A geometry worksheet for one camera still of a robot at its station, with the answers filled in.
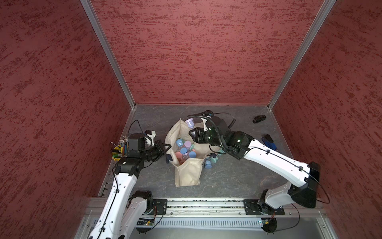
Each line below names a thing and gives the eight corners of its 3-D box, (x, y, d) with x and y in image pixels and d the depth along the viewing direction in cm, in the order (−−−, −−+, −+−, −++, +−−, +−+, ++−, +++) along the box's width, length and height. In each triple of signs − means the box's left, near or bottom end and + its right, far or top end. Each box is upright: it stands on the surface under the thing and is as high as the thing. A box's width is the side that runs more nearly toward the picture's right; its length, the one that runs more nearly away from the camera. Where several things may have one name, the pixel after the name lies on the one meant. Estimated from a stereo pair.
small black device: (254, 123, 113) (255, 121, 111) (250, 119, 115) (252, 117, 113) (265, 119, 115) (267, 117, 113) (262, 115, 118) (263, 113, 116)
